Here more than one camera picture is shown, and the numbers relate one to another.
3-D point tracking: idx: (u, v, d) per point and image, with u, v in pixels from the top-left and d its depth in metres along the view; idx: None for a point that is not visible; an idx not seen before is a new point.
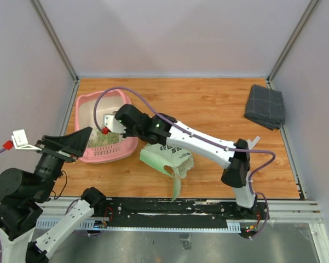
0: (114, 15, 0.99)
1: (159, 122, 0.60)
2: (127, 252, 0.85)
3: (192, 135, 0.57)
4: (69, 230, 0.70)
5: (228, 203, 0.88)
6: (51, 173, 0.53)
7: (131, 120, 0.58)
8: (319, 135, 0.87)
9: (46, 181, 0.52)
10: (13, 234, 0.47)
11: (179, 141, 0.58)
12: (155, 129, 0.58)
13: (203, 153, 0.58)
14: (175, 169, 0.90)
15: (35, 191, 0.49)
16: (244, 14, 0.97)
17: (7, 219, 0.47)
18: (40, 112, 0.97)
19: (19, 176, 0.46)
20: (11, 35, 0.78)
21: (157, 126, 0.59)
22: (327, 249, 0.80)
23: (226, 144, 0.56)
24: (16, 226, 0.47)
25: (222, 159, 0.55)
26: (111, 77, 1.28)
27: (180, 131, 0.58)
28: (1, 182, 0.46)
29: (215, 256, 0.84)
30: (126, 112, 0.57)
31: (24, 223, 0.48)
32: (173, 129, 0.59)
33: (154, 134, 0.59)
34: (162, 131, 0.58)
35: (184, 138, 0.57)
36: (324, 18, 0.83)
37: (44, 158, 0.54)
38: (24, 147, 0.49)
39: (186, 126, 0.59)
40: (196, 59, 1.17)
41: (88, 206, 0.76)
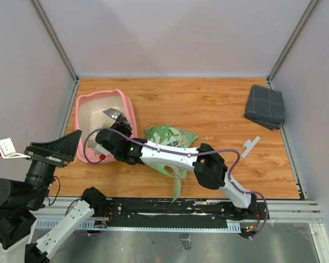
0: (114, 15, 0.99)
1: (133, 144, 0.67)
2: (127, 252, 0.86)
3: (159, 149, 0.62)
4: (69, 231, 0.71)
5: (228, 203, 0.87)
6: (42, 179, 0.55)
7: (110, 144, 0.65)
8: (319, 135, 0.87)
9: (39, 187, 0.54)
10: (6, 243, 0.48)
11: (150, 158, 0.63)
12: (131, 152, 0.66)
13: (174, 163, 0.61)
14: (175, 169, 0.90)
15: (27, 200, 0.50)
16: (244, 13, 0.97)
17: None
18: (40, 113, 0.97)
19: (8, 188, 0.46)
20: (11, 35, 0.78)
21: (132, 149, 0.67)
22: (327, 249, 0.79)
23: (189, 151, 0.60)
24: (7, 235, 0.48)
25: (188, 165, 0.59)
26: (111, 77, 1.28)
27: (150, 149, 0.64)
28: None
29: (215, 256, 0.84)
30: (106, 138, 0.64)
31: (17, 232, 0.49)
32: (144, 149, 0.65)
33: (130, 156, 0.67)
34: (136, 153, 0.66)
35: (154, 153, 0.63)
36: (324, 17, 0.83)
37: (34, 164, 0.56)
38: (11, 156, 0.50)
39: (155, 143, 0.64)
40: (196, 59, 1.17)
41: (88, 207, 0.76)
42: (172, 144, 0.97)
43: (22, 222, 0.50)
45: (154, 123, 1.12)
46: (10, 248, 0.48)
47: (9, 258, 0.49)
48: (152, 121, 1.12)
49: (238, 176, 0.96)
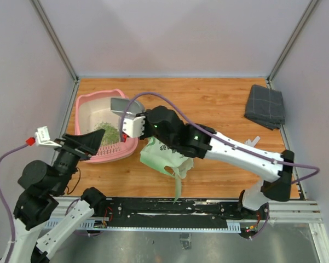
0: (114, 15, 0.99)
1: (198, 133, 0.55)
2: (127, 252, 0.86)
3: (235, 147, 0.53)
4: (69, 231, 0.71)
5: (228, 203, 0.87)
6: (68, 169, 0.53)
7: (172, 127, 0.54)
8: (320, 134, 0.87)
9: (64, 175, 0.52)
10: (30, 224, 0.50)
11: (221, 154, 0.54)
12: (194, 141, 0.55)
13: (254, 166, 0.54)
14: (175, 169, 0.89)
15: (53, 184, 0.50)
16: (244, 13, 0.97)
17: (27, 209, 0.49)
18: (40, 113, 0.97)
19: (44, 167, 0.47)
20: (11, 36, 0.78)
21: (196, 138, 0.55)
22: (327, 249, 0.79)
23: (272, 157, 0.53)
24: (35, 217, 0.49)
25: (270, 172, 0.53)
26: (111, 77, 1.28)
27: (222, 143, 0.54)
28: (27, 171, 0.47)
29: (215, 256, 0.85)
30: (167, 119, 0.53)
31: (42, 215, 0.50)
32: (213, 141, 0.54)
33: (192, 147, 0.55)
34: (202, 144, 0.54)
35: (227, 150, 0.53)
36: (324, 17, 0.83)
37: (62, 153, 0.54)
38: (46, 143, 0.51)
39: (228, 138, 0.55)
40: (196, 58, 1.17)
41: (88, 207, 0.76)
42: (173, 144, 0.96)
43: (46, 206, 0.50)
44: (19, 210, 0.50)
45: None
46: (27, 232, 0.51)
47: (26, 240, 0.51)
48: None
49: (239, 176, 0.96)
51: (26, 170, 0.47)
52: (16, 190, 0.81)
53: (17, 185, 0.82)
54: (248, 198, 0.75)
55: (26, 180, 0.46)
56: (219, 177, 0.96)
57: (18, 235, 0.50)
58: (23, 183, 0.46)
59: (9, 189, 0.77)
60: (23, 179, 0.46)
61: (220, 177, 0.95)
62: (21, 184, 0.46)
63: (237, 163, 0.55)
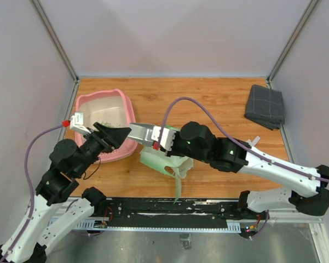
0: (114, 15, 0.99)
1: (233, 148, 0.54)
2: (127, 252, 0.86)
3: (272, 162, 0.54)
4: (69, 228, 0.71)
5: (228, 203, 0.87)
6: (91, 155, 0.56)
7: (206, 143, 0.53)
8: (320, 134, 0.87)
9: (87, 159, 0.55)
10: (52, 201, 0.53)
11: (258, 169, 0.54)
12: (229, 155, 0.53)
13: (290, 182, 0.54)
14: (175, 169, 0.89)
15: (76, 163, 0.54)
16: (244, 13, 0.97)
17: (52, 184, 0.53)
18: (40, 113, 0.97)
19: (74, 145, 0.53)
20: (11, 36, 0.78)
21: (232, 153, 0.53)
22: (327, 249, 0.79)
23: (309, 173, 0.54)
24: (58, 192, 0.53)
25: (309, 189, 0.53)
26: (111, 77, 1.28)
27: (258, 159, 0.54)
28: (57, 147, 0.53)
29: (215, 256, 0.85)
30: (203, 135, 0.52)
31: (64, 193, 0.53)
32: (249, 155, 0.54)
33: (228, 162, 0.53)
34: (238, 159, 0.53)
35: (263, 165, 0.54)
36: (324, 17, 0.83)
37: (90, 141, 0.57)
38: (79, 127, 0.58)
39: (263, 153, 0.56)
40: (196, 58, 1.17)
41: (90, 205, 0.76)
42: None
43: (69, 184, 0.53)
44: (44, 186, 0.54)
45: (154, 123, 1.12)
46: (44, 212, 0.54)
47: (41, 220, 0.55)
48: (152, 121, 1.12)
49: (239, 176, 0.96)
51: (56, 147, 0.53)
52: (16, 190, 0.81)
53: (18, 186, 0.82)
54: (263, 201, 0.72)
55: (56, 154, 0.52)
56: (219, 177, 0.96)
57: (35, 213, 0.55)
58: (52, 157, 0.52)
59: (9, 188, 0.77)
60: (54, 153, 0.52)
61: (220, 177, 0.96)
62: (51, 159, 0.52)
63: (273, 177, 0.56)
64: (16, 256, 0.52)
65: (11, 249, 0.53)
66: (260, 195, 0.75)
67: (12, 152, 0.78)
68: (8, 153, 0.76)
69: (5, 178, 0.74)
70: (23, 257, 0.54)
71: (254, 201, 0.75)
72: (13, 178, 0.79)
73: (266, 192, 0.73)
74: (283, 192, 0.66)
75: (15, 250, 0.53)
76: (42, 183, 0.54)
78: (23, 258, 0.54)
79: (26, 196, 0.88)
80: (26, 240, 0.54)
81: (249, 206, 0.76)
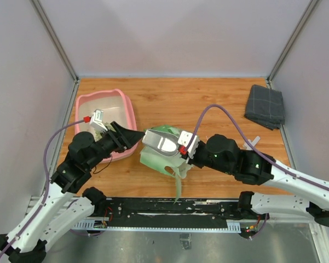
0: (114, 15, 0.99)
1: (258, 161, 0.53)
2: (127, 252, 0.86)
3: (297, 177, 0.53)
4: (69, 226, 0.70)
5: (228, 203, 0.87)
6: (105, 151, 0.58)
7: (232, 156, 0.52)
8: (319, 134, 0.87)
9: (100, 154, 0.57)
10: (67, 189, 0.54)
11: (282, 184, 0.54)
12: (254, 169, 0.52)
13: (314, 196, 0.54)
14: (175, 169, 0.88)
15: (91, 155, 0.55)
16: (244, 13, 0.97)
17: (68, 173, 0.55)
18: (40, 113, 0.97)
19: (92, 137, 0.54)
20: (11, 36, 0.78)
21: (257, 166, 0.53)
22: (327, 249, 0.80)
23: None
24: (74, 181, 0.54)
25: None
26: (111, 77, 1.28)
27: (284, 173, 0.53)
28: (76, 137, 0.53)
29: (215, 256, 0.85)
30: (230, 149, 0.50)
31: (79, 182, 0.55)
32: (274, 170, 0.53)
33: (252, 175, 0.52)
34: (264, 173, 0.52)
35: (289, 180, 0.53)
36: (324, 17, 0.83)
37: (105, 138, 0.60)
38: (97, 123, 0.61)
39: (287, 166, 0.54)
40: (196, 58, 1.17)
41: (90, 204, 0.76)
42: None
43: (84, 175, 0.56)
44: (59, 174, 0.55)
45: (154, 123, 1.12)
46: (57, 199, 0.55)
47: (52, 208, 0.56)
48: (152, 121, 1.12)
49: None
51: (75, 137, 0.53)
52: (16, 190, 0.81)
53: (18, 186, 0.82)
54: (272, 205, 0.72)
55: (76, 144, 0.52)
56: (219, 177, 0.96)
57: (48, 200, 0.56)
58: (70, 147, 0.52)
59: (9, 189, 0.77)
60: (74, 143, 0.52)
61: (220, 177, 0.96)
62: (69, 148, 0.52)
63: (297, 192, 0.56)
64: (23, 243, 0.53)
65: (19, 235, 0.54)
66: (267, 199, 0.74)
67: (12, 152, 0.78)
68: (8, 154, 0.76)
69: (5, 179, 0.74)
70: (29, 244, 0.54)
71: (260, 203, 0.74)
72: (13, 178, 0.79)
73: (275, 196, 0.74)
74: (299, 200, 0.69)
75: (23, 236, 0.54)
76: (58, 171, 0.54)
78: (29, 247, 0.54)
79: (26, 196, 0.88)
80: (34, 227, 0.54)
81: (253, 207, 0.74)
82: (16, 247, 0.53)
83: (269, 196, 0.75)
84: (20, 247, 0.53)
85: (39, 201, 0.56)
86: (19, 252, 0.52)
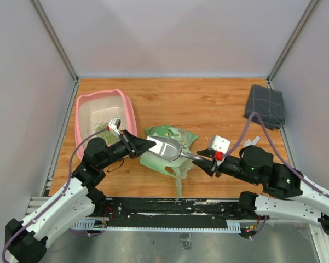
0: (114, 15, 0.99)
1: (288, 176, 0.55)
2: (127, 252, 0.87)
3: (323, 194, 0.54)
4: (69, 224, 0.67)
5: (228, 203, 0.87)
6: (116, 155, 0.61)
7: (269, 170, 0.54)
8: (319, 135, 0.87)
9: (113, 158, 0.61)
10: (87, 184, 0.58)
11: (309, 199, 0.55)
12: (283, 183, 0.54)
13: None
14: (175, 169, 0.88)
15: (104, 159, 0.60)
16: (244, 13, 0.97)
17: (86, 172, 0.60)
18: (40, 113, 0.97)
19: (104, 142, 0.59)
20: (11, 35, 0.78)
21: (288, 181, 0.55)
22: (328, 250, 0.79)
23: None
24: (91, 179, 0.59)
25: None
26: (111, 77, 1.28)
27: (310, 189, 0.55)
28: (90, 143, 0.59)
29: (215, 256, 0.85)
30: (269, 163, 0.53)
31: (95, 181, 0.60)
32: (302, 184, 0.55)
33: (281, 189, 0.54)
34: (295, 188, 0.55)
35: (315, 195, 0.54)
36: (324, 18, 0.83)
37: (119, 143, 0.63)
38: (113, 129, 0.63)
39: (313, 182, 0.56)
40: (196, 58, 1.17)
41: (91, 203, 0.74)
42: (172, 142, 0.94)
43: (99, 174, 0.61)
44: (79, 172, 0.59)
45: (154, 123, 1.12)
46: (76, 191, 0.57)
47: (69, 200, 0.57)
48: (152, 121, 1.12)
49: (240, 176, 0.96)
51: (90, 142, 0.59)
52: (16, 190, 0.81)
53: (17, 186, 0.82)
54: (279, 210, 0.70)
55: (90, 148, 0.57)
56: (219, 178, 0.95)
57: (68, 191, 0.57)
58: (86, 151, 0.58)
59: (9, 188, 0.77)
60: (88, 148, 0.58)
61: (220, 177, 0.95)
62: (85, 152, 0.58)
63: (319, 207, 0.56)
64: (38, 227, 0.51)
65: (35, 219, 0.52)
66: (274, 203, 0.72)
67: (12, 152, 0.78)
68: (8, 154, 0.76)
69: (5, 179, 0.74)
70: (42, 231, 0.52)
71: (266, 206, 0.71)
72: (13, 178, 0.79)
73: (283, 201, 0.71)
74: (309, 209, 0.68)
75: (39, 221, 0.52)
76: (78, 170, 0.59)
78: (41, 234, 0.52)
79: (26, 196, 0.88)
80: (51, 214, 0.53)
81: (258, 210, 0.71)
82: (30, 230, 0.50)
83: (275, 200, 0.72)
84: (35, 230, 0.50)
85: (59, 191, 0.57)
86: (33, 235, 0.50)
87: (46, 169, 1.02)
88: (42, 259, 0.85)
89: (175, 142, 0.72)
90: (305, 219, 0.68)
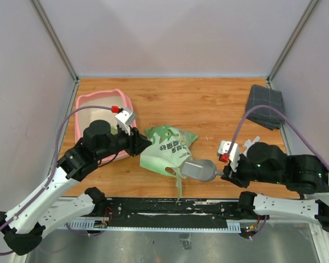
0: (114, 15, 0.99)
1: (317, 169, 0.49)
2: (127, 252, 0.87)
3: None
4: (66, 218, 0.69)
5: (228, 203, 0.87)
6: (116, 147, 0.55)
7: (278, 164, 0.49)
8: (319, 135, 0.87)
9: (112, 148, 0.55)
10: (71, 175, 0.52)
11: None
12: (311, 176, 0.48)
13: None
14: (176, 169, 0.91)
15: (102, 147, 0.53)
16: (244, 13, 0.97)
17: (74, 159, 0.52)
18: (40, 112, 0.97)
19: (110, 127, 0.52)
20: (11, 36, 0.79)
21: (317, 175, 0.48)
22: (327, 249, 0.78)
23: None
24: (80, 166, 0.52)
25: None
26: (111, 77, 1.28)
27: None
28: (93, 124, 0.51)
29: (215, 256, 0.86)
30: (273, 156, 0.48)
31: (84, 171, 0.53)
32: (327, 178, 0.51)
33: (309, 183, 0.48)
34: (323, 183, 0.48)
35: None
36: (324, 18, 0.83)
37: (121, 135, 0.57)
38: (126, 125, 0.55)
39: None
40: (196, 59, 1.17)
41: (91, 201, 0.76)
42: (172, 143, 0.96)
43: (91, 164, 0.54)
44: (67, 159, 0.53)
45: (154, 123, 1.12)
46: (60, 184, 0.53)
47: (52, 194, 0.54)
48: (152, 121, 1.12)
49: None
51: (93, 123, 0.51)
52: (15, 190, 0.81)
53: (17, 186, 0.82)
54: (276, 209, 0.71)
55: (92, 129, 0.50)
56: (219, 178, 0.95)
57: (52, 184, 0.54)
58: (86, 132, 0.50)
59: (9, 188, 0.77)
60: (90, 128, 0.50)
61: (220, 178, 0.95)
62: (85, 132, 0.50)
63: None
64: (20, 224, 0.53)
65: (17, 216, 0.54)
66: (272, 202, 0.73)
67: (12, 152, 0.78)
68: (7, 154, 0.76)
69: (4, 179, 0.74)
70: (27, 226, 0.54)
71: (264, 205, 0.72)
72: (13, 178, 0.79)
73: (280, 200, 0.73)
74: (306, 206, 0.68)
75: (21, 218, 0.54)
76: (66, 155, 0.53)
78: (26, 229, 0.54)
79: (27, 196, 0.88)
80: (32, 211, 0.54)
81: (256, 209, 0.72)
82: (13, 227, 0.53)
83: (273, 199, 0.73)
84: (17, 228, 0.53)
85: (42, 184, 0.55)
86: (15, 232, 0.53)
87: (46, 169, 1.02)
88: (42, 259, 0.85)
89: (209, 164, 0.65)
90: (302, 216, 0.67)
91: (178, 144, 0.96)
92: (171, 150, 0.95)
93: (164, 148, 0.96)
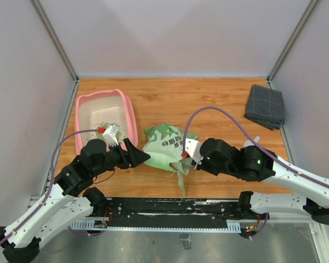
0: (114, 15, 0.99)
1: (259, 156, 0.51)
2: (127, 252, 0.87)
3: (298, 173, 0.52)
4: (63, 226, 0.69)
5: (228, 203, 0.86)
6: (110, 163, 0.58)
7: (223, 156, 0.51)
8: (319, 135, 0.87)
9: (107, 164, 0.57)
10: (68, 192, 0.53)
11: (284, 180, 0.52)
12: (255, 165, 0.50)
13: (309, 190, 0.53)
14: (179, 164, 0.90)
15: (97, 164, 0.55)
16: (244, 13, 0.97)
17: (71, 176, 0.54)
18: (40, 112, 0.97)
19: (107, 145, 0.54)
20: (11, 35, 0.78)
21: (259, 162, 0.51)
22: (327, 249, 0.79)
23: None
24: (76, 183, 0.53)
25: None
26: (111, 76, 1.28)
27: (286, 170, 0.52)
28: (91, 142, 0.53)
29: (215, 256, 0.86)
30: (217, 148, 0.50)
31: (80, 187, 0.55)
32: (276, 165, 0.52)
33: (253, 171, 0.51)
34: (266, 169, 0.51)
35: (290, 176, 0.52)
36: (324, 17, 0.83)
37: (115, 151, 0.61)
38: (112, 133, 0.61)
39: (288, 163, 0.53)
40: (196, 58, 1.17)
41: (89, 205, 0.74)
42: (174, 139, 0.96)
43: (86, 180, 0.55)
44: (63, 175, 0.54)
45: (154, 123, 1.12)
46: (56, 200, 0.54)
47: (49, 210, 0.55)
48: (151, 121, 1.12)
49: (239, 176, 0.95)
51: (90, 141, 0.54)
52: (16, 190, 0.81)
53: (17, 186, 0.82)
54: (272, 205, 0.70)
55: (89, 147, 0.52)
56: (219, 178, 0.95)
57: (48, 200, 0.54)
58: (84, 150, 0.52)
59: (10, 188, 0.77)
60: (87, 147, 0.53)
61: (220, 178, 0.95)
62: (82, 150, 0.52)
63: (298, 189, 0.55)
64: (18, 239, 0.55)
65: (16, 231, 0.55)
66: (266, 198, 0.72)
67: (12, 152, 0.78)
68: (7, 155, 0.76)
69: (5, 179, 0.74)
70: (25, 240, 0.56)
71: (259, 203, 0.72)
72: (13, 178, 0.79)
73: (274, 195, 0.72)
74: (296, 198, 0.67)
75: (19, 233, 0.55)
76: (63, 172, 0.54)
78: (24, 243, 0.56)
79: (27, 196, 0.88)
80: (29, 227, 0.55)
81: (253, 207, 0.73)
82: (11, 242, 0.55)
83: (267, 195, 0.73)
84: (15, 243, 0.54)
85: (39, 201, 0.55)
86: (13, 246, 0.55)
87: (46, 169, 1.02)
88: (42, 259, 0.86)
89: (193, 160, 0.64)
90: (293, 209, 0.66)
91: (180, 139, 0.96)
92: (173, 145, 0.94)
93: (166, 143, 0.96)
